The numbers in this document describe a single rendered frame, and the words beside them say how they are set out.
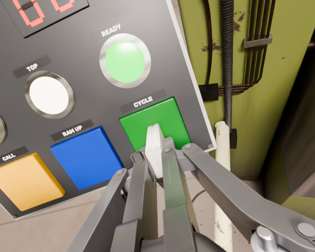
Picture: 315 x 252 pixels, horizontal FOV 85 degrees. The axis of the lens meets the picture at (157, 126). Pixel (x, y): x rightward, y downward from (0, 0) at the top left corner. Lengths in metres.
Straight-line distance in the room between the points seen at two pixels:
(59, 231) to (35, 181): 1.38
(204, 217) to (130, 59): 1.09
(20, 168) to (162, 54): 0.24
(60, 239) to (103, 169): 1.40
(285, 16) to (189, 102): 0.31
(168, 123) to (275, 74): 0.39
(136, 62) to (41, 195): 0.23
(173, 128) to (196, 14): 0.29
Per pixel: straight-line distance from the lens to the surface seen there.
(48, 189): 0.30
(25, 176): 0.31
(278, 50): 0.51
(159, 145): 0.16
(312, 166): 0.58
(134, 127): 0.22
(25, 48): 0.25
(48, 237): 1.73
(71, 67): 0.23
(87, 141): 0.24
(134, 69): 0.21
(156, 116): 0.21
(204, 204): 1.21
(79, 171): 0.27
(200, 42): 0.47
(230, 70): 0.49
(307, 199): 0.80
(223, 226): 0.54
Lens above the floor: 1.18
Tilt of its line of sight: 49 degrees down
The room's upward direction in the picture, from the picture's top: 29 degrees counter-clockwise
